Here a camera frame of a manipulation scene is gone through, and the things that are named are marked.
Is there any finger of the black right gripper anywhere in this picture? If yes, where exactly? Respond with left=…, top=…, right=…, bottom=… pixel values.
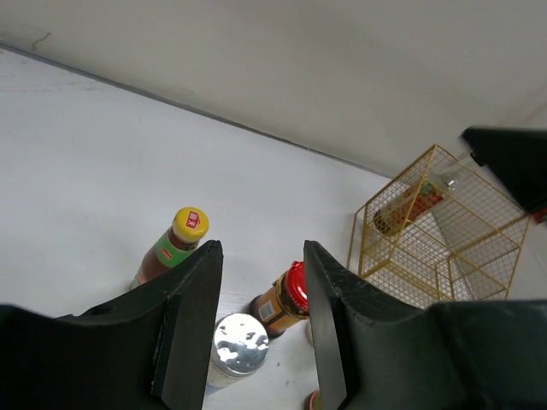
left=461, top=126, right=546, bottom=222

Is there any clear bottle with red contents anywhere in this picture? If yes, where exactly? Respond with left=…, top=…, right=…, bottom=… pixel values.
left=373, top=175, right=457, bottom=237

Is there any yellow cap sauce bottle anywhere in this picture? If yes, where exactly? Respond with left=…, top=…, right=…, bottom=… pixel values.
left=303, top=390, right=323, bottom=410
left=130, top=207, right=209, bottom=290

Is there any green cap spice shaker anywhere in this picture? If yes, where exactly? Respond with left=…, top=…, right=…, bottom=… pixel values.
left=305, top=319, right=314, bottom=346

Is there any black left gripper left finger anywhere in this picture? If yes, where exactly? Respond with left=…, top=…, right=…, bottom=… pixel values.
left=1, top=240, right=223, bottom=409

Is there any red lid sauce jar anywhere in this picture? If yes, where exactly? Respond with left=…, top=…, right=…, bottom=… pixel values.
left=248, top=261, right=309, bottom=339

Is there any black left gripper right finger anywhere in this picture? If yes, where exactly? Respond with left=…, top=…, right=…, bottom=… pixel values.
left=303, top=241, right=546, bottom=409

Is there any silver lid white shaker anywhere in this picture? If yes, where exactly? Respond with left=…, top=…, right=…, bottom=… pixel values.
left=207, top=313, right=269, bottom=389

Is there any yellow wire basket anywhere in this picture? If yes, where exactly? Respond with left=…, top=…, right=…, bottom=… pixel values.
left=346, top=144, right=529, bottom=308

